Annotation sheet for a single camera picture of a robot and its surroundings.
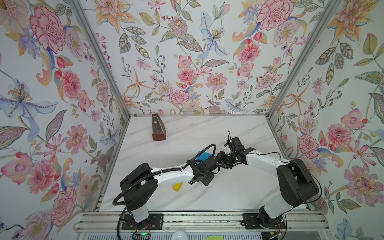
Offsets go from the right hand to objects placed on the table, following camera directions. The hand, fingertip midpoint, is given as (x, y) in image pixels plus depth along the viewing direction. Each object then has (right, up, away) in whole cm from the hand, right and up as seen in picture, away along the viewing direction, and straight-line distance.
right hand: (212, 161), depth 90 cm
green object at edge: (-2, -32, -19) cm, 37 cm away
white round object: (-18, -27, -24) cm, 41 cm away
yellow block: (-21, -13, -6) cm, 25 cm away
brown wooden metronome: (-34, +21, +9) cm, 41 cm away
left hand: (-3, -8, -6) cm, 10 cm away
